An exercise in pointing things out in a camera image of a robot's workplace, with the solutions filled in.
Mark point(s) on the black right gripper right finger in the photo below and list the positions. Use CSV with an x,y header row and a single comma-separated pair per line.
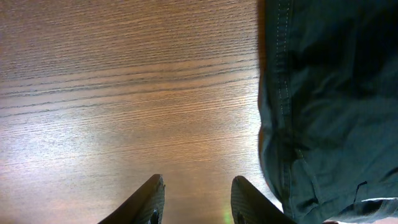
x,y
250,206

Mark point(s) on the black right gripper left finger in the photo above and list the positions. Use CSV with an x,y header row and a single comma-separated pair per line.
x,y
144,206

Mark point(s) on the black clothes pile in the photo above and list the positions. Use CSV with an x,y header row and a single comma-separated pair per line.
x,y
328,106

